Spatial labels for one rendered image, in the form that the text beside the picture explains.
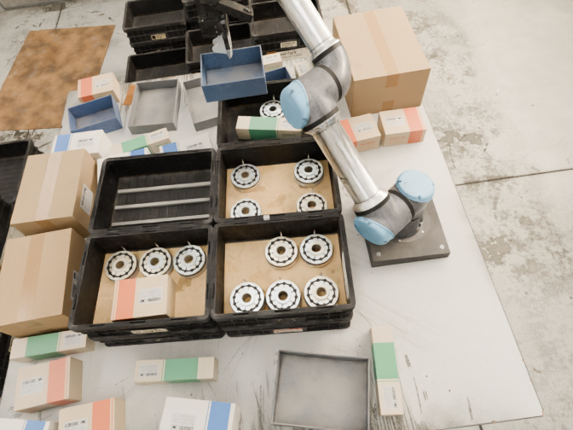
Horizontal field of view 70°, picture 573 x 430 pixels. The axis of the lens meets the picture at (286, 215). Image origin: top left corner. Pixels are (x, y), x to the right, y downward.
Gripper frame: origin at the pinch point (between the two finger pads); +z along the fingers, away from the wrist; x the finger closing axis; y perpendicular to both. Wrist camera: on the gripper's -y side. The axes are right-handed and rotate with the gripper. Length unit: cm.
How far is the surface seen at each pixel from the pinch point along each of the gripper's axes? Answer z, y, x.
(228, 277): 35, 8, 63
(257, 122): 24.3, -5.0, 7.1
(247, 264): 35, 2, 60
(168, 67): 76, 56, -112
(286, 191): 32.8, -12.8, 34.2
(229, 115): 29.5, 6.5, -4.6
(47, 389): 43, 64, 89
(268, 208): 33, -6, 40
